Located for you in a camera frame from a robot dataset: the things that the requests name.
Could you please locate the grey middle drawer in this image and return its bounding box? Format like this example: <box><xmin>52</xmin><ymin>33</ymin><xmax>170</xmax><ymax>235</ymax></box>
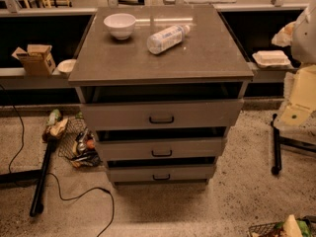
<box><xmin>96</xmin><ymin>137</ymin><xmax>227</xmax><ymax>161</ymax></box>

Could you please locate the grey bottom drawer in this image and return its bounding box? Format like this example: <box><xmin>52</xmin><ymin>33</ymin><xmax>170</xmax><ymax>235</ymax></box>
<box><xmin>107</xmin><ymin>165</ymin><xmax>215</xmax><ymax>183</ymax></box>

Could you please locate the black right table leg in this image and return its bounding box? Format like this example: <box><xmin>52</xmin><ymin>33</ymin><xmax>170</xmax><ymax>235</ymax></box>
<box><xmin>271</xmin><ymin>114</ymin><xmax>282</xmax><ymax>176</ymax></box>

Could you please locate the grey top drawer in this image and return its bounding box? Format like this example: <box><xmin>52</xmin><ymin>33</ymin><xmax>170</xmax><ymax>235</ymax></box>
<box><xmin>81</xmin><ymin>100</ymin><xmax>243</xmax><ymax>130</ymax></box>

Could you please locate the open cardboard box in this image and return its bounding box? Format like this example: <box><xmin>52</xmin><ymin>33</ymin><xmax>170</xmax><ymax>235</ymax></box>
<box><xmin>12</xmin><ymin>44</ymin><xmax>56</xmax><ymax>76</ymax></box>

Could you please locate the black left table leg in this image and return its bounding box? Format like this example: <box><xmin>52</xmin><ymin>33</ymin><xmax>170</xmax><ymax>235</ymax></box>
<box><xmin>30</xmin><ymin>141</ymin><xmax>57</xmax><ymax>217</ymax></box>

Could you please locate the clear plastic water bottle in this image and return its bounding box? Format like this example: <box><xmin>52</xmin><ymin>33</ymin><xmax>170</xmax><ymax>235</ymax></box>
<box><xmin>147</xmin><ymin>25</ymin><xmax>191</xmax><ymax>54</ymax></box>

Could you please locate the grey drawer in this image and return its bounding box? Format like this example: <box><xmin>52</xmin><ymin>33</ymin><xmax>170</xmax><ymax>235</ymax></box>
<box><xmin>96</xmin><ymin>137</ymin><xmax>227</xmax><ymax>161</ymax></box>
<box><xmin>81</xmin><ymin>100</ymin><xmax>243</xmax><ymax>130</ymax></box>
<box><xmin>107</xmin><ymin>165</ymin><xmax>215</xmax><ymax>183</ymax></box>

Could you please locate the white ceramic bowl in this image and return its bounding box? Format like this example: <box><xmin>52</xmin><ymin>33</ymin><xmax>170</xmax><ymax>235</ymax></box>
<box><xmin>104</xmin><ymin>13</ymin><xmax>136</xmax><ymax>40</ymax></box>

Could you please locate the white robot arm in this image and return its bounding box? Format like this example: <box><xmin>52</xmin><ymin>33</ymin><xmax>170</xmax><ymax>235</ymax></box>
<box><xmin>272</xmin><ymin>1</ymin><xmax>316</xmax><ymax>125</ymax></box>

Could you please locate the grey drawer cabinet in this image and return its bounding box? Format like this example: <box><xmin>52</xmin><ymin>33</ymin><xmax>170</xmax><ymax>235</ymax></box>
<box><xmin>69</xmin><ymin>6</ymin><xmax>253</xmax><ymax>173</ymax></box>

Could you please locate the small white dish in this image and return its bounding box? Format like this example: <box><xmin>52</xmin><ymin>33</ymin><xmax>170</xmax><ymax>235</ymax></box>
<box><xmin>57</xmin><ymin>59</ymin><xmax>76</xmax><ymax>74</ymax></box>

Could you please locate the crumpled snack bag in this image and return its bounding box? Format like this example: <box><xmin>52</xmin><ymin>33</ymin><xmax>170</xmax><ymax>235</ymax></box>
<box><xmin>41</xmin><ymin>109</ymin><xmax>68</xmax><ymax>142</ymax></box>

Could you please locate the wire basket with utensils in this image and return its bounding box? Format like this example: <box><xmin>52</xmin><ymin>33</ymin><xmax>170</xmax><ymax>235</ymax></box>
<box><xmin>58</xmin><ymin>118</ymin><xmax>101</xmax><ymax>168</ymax></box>

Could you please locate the wire basket with food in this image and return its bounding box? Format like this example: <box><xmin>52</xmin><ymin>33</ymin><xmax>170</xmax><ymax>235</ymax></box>
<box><xmin>249</xmin><ymin>215</ymin><xmax>316</xmax><ymax>237</ymax></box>

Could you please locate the black table leg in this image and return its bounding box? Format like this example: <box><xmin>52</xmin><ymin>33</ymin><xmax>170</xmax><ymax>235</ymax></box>
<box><xmin>271</xmin><ymin>114</ymin><xmax>282</xmax><ymax>176</ymax></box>
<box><xmin>30</xmin><ymin>141</ymin><xmax>57</xmax><ymax>217</ymax></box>

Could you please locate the white foam takeout container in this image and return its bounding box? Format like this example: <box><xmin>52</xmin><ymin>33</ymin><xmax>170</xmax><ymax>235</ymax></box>
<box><xmin>252</xmin><ymin>50</ymin><xmax>290</xmax><ymax>67</ymax></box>

